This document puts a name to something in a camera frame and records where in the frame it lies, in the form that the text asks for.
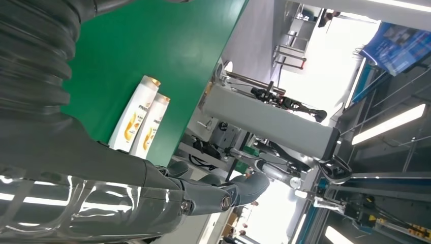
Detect white shampoo bottle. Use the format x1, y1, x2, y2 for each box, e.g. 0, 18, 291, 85
129, 93, 171, 160
107, 75, 161, 153

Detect metal stanchion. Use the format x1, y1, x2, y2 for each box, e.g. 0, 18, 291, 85
215, 60, 287, 96

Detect black jointed device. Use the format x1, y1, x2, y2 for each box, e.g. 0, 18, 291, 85
251, 80, 328, 124

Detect ceiling light bar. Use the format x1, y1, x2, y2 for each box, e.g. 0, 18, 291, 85
324, 225, 355, 244
351, 103, 427, 146

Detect blue poster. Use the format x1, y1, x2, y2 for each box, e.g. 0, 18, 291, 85
358, 21, 431, 77

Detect metal frame rack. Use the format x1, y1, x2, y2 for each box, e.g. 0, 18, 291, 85
273, 43, 308, 70

